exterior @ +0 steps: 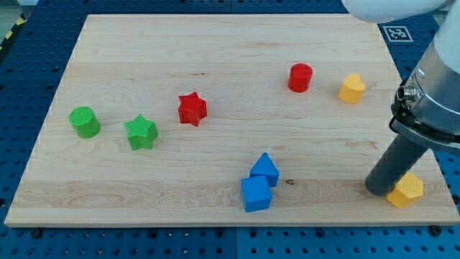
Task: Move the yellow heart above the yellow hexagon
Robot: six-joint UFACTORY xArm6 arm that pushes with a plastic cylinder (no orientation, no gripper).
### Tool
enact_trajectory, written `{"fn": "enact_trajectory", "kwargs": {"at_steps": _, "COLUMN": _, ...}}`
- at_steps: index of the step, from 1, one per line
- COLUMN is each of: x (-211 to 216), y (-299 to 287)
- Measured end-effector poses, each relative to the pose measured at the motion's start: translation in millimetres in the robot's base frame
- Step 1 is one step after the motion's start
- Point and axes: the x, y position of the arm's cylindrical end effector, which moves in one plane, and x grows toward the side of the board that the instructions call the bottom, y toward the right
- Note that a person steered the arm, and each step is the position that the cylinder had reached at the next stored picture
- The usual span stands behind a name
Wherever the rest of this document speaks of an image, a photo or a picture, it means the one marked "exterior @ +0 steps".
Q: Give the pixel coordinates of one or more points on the red star block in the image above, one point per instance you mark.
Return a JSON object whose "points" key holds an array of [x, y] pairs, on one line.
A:
{"points": [[192, 109]]}

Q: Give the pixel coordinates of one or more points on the black white fiducial marker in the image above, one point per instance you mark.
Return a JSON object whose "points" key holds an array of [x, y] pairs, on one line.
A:
{"points": [[397, 33]]}

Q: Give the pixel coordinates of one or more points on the blue triangle block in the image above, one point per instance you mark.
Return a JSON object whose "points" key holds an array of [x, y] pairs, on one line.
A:
{"points": [[265, 167]]}

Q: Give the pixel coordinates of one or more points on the green star block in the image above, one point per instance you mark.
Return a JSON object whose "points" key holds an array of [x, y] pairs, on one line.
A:
{"points": [[141, 133]]}

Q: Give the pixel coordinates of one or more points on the light wooden board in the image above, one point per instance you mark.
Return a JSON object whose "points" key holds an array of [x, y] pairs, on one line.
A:
{"points": [[128, 64]]}

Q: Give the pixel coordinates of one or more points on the blue cube block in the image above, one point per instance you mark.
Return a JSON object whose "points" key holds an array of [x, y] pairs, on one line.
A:
{"points": [[256, 194]]}

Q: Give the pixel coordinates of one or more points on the yellow heart block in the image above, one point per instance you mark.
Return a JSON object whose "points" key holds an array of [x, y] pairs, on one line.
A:
{"points": [[352, 89]]}

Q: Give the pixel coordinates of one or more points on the green cylinder block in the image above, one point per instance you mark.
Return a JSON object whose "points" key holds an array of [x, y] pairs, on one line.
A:
{"points": [[83, 120]]}

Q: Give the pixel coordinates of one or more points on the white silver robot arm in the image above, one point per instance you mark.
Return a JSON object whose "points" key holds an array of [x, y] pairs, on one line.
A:
{"points": [[425, 110]]}

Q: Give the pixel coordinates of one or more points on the yellow black hazard tape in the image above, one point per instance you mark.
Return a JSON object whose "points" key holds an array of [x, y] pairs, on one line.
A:
{"points": [[13, 33]]}

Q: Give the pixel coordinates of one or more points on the yellow hexagon block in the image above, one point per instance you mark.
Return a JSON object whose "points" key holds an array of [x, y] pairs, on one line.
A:
{"points": [[406, 192]]}

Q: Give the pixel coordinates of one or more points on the red cylinder block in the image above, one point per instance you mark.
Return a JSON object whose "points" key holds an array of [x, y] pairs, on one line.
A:
{"points": [[300, 77]]}

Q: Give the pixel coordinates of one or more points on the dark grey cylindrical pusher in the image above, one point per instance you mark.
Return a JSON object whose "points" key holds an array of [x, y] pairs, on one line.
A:
{"points": [[397, 160]]}

